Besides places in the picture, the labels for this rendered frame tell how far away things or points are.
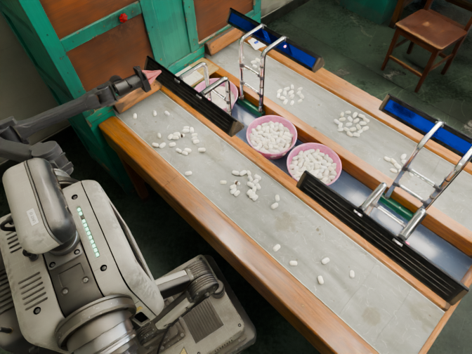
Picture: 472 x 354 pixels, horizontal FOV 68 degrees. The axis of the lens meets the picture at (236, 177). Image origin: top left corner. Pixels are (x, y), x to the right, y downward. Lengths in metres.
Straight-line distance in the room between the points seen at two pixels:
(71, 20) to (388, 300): 1.75
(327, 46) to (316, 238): 2.54
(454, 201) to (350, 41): 2.39
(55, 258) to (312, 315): 0.96
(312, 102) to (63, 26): 1.30
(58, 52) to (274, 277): 1.34
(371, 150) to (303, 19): 2.47
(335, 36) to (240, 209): 2.66
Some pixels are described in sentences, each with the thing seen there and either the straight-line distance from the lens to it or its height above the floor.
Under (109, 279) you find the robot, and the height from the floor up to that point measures 1.45.
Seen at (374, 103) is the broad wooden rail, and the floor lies 0.76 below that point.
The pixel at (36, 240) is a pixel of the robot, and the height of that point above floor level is 1.63.
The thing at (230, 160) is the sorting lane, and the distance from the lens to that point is 1.78.
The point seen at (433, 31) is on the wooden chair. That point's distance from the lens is 3.39.
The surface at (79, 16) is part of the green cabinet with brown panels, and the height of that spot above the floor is 1.32.
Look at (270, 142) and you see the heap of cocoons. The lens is 1.85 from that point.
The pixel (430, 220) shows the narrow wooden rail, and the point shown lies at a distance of 1.80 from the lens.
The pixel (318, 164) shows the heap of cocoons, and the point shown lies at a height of 0.74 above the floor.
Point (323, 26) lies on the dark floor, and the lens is 4.06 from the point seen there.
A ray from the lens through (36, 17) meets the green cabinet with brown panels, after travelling 1.71.
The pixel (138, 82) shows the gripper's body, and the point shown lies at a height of 1.21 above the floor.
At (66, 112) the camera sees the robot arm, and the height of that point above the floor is 1.21.
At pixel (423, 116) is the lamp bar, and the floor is 1.10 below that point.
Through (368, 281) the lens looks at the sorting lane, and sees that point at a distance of 1.57.
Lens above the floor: 2.17
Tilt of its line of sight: 56 degrees down
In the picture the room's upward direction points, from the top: 3 degrees counter-clockwise
